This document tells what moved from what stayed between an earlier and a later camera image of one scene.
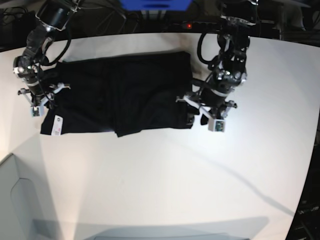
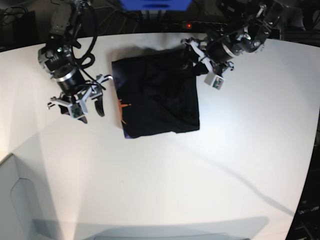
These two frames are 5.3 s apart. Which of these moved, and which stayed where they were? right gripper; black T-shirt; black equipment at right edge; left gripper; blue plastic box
Moved: black T-shirt; left gripper; right gripper
Stayed: blue plastic box; black equipment at right edge
